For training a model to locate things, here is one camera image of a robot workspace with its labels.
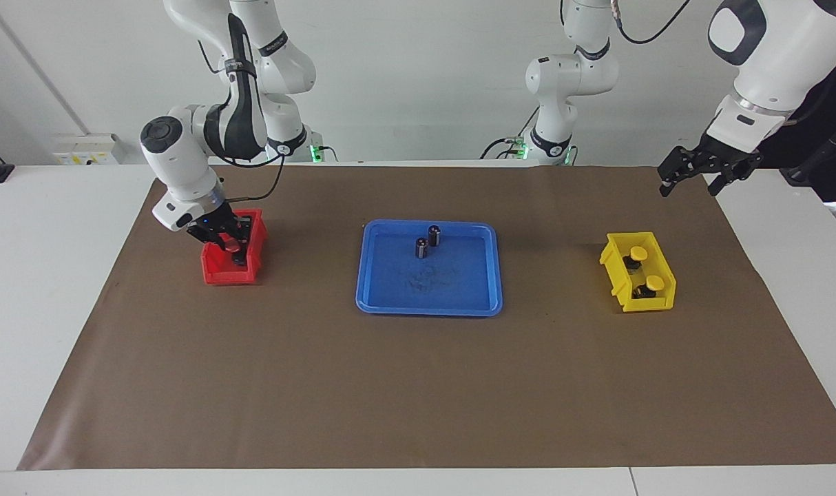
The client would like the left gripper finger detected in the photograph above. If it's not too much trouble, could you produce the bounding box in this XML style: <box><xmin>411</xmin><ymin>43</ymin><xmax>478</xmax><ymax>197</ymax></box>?
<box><xmin>659</xmin><ymin>146</ymin><xmax>701</xmax><ymax>198</ymax></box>
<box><xmin>709</xmin><ymin>155</ymin><xmax>763</xmax><ymax>197</ymax></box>

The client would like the blue plastic tray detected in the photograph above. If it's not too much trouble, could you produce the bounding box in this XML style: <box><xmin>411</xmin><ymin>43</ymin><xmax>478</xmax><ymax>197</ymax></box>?
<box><xmin>355</xmin><ymin>219</ymin><xmax>503</xmax><ymax>317</ymax></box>

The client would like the red plastic bin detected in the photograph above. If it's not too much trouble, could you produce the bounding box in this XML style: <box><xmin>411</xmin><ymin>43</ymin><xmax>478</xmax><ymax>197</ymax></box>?
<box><xmin>201</xmin><ymin>209</ymin><xmax>269</xmax><ymax>286</ymax></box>

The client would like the black stand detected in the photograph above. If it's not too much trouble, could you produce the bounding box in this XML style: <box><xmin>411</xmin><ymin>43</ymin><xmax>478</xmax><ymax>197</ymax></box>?
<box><xmin>780</xmin><ymin>134</ymin><xmax>836</xmax><ymax>187</ymax></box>

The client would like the yellow plastic bin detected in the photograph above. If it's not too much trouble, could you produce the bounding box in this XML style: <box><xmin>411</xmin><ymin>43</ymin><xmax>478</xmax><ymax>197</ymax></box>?
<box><xmin>599</xmin><ymin>231</ymin><xmax>677</xmax><ymax>313</ymax></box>

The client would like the brown table mat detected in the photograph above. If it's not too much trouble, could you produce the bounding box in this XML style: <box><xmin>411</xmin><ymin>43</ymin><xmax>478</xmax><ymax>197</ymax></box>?
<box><xmin>17</xmin><ymin>164</ymin><xmax>836</xmax><ymax>471</ymax></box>

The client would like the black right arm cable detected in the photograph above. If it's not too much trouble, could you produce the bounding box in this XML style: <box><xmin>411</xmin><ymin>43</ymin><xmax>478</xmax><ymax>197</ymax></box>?
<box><xmin>211</xmin><ymin>152</ymin><xmax>286</xmax><ymax>204</ymax></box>

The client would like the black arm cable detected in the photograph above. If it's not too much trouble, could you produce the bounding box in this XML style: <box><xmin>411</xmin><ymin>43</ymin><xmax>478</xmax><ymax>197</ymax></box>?
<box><xmin>614</xmin><ymin>0</ymin><xmax>692</xmax><ymax>46</ymax></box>
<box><xmin>211</xmin><ymin>152</ymin><xmax>286</xmax><ymax>204</ymax></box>

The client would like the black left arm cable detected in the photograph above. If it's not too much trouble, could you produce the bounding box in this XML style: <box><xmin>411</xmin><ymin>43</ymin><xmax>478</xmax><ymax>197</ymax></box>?
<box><xmin>614</xmin><ymin>0</ymin><xmax>692</xmax><ymax>46</ymax></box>

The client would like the white wall socket box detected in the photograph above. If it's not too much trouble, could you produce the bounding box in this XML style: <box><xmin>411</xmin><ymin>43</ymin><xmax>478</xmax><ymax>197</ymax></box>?
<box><xmin>52</xmin><ymin>133</ymin><xmax>121</xmax><ymax>166</ymax></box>

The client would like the black left base cable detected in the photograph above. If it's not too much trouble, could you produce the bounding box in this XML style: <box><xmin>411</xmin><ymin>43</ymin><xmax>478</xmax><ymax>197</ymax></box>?
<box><xmin>480</xmin><ymin>107</ymin><xmax>539</xmax><ymax>161</ymax></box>

